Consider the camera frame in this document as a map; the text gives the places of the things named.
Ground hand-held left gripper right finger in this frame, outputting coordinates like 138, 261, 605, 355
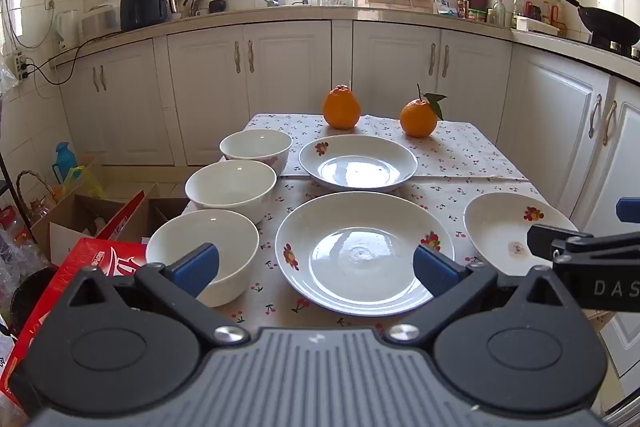
384, 244, 566, 348

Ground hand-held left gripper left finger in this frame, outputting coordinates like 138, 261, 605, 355
67, 243, 251, 349

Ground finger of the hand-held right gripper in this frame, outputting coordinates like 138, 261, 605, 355
526, 223, 640, 264
615, 196, 640, 224

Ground white ceramic bowl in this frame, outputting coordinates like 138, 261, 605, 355
185, 159, 277, 225
220, 129, 293, 178
146, 209, 261, 308

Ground stained white fruit-print plate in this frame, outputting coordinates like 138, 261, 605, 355
463, 192, 581, 278

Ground large white fruit-print plate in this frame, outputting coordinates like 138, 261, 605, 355
275, 192, 456, 318

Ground cherry-print tablecloth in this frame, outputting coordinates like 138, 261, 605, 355
175, 113, 616, 333

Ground brown cardboard box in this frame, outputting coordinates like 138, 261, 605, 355
32, 184, 191, 268

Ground red cardboard box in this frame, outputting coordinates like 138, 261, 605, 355
0, 237, 151, 413

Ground yellow plastic bag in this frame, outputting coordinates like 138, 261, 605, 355
62, 166, 107, 201

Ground orange with green leaf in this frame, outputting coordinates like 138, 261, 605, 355
399, 83, 447, 138

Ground gas stove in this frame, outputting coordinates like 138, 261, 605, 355
582, 34, 640, 62

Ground blue thermos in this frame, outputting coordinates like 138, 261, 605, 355
54, 142, 83, 185

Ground black pot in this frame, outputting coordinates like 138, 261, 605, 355
10, 264, 60, 339

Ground wicker basket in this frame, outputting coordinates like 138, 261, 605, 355
15, 169, 57, 220

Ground black wok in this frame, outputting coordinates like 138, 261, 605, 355
542, 0, 640, 48

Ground orange without leaf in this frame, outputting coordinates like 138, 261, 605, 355
322, 84, 362, 130

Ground white rectangular tray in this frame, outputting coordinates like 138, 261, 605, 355
515, 16, 561, 36

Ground red label bottle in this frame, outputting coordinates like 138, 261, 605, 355
550, 0, 566, 35

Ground kitchen countertop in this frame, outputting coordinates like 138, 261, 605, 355
50, 4, 640, 82

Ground white rice cooker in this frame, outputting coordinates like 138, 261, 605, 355
80, 2, 123, 40

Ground white electric kettle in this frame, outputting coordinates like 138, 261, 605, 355
55, 9, 81, 52

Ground clear plastic bag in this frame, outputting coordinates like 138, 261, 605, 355
0, 54, 22, 95

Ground black air fryer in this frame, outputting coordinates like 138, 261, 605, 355
120, 0, 172, 32

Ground black power cable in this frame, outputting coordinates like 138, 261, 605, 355
22, 27, 131, 86

